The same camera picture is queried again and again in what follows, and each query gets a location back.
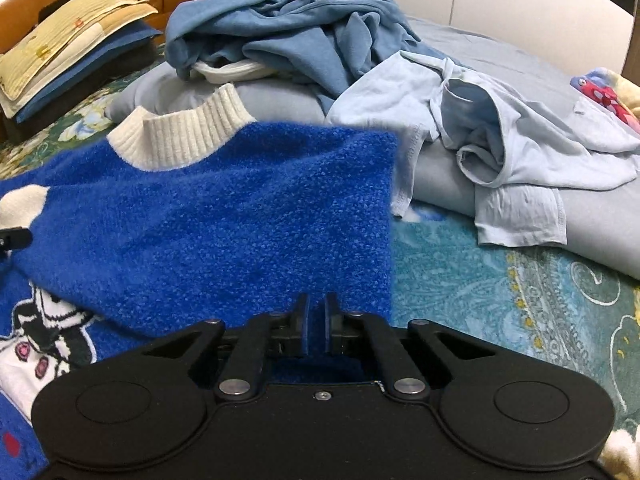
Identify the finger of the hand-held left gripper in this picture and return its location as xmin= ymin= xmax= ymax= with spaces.
xmin=0 ymin=227 xmax=34 ymax=254

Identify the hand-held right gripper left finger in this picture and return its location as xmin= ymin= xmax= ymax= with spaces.
xmin=142 ymin=292 xmax=312 ymax=401

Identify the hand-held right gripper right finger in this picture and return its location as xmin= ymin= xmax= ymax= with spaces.
xmin=324 ymin=291 xmax=497 ymax=401

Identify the blue knitted sweater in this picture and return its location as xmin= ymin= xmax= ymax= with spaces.
xmin=0 ymin=82 xmax=401 ymax=480

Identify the green floral bed sheet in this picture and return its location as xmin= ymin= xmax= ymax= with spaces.
xmin=0 ymin=42 xmax=169 ymax=182

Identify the dark brown cushion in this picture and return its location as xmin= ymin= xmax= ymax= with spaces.
xmin=2 ymin=44 xmax=157 ymax=144

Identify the teal paisley blanket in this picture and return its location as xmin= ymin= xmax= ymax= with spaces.
xmin=390 ymin=200 xmax=640 ymax=461

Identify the blue folded cloth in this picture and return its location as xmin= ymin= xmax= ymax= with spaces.
xmin=15 ymin=21 xmax=164 ymax=125

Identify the yellow printed pillow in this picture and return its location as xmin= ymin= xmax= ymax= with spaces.
xmin=0 ymin=0 xmax=151 ymax=102

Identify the white ribbed garment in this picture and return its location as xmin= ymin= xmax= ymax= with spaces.
xmin=189 ymin=57 xmax=275 ymax=87

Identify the light blue shirt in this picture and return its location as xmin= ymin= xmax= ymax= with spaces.
xmin=325 ymin=50 xmax=640 ymax=249

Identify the blue-grey sweatshirt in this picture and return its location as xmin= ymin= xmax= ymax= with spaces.
xmin=164 ymin=0 xmax=476 ymax=117

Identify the red and blue toy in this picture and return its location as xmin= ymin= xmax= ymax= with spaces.
xmin=570 ymin=67 xmax=640 ymax=136

